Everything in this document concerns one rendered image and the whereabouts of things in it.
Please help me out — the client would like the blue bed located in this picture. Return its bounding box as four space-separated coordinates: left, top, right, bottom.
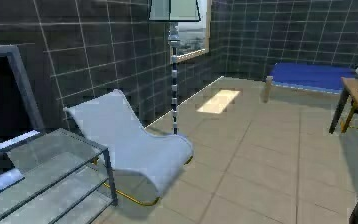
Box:
261 62 357 104

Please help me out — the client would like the wood framed window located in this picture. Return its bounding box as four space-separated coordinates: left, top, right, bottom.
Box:
169 0 213 64

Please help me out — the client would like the pale blue lounge chair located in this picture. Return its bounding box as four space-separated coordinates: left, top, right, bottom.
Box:
63 88 195 207

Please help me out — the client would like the grey television set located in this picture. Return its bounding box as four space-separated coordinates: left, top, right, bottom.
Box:
0 44 47 157

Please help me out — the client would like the grey floor lamp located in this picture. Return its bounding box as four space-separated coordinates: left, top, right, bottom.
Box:
148 0 202 136

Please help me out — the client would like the glass shelf stand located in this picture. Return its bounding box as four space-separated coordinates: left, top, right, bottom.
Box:
0 127 119 224

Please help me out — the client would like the brown wooden table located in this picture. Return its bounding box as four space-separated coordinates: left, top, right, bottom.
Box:
328 76 358 224

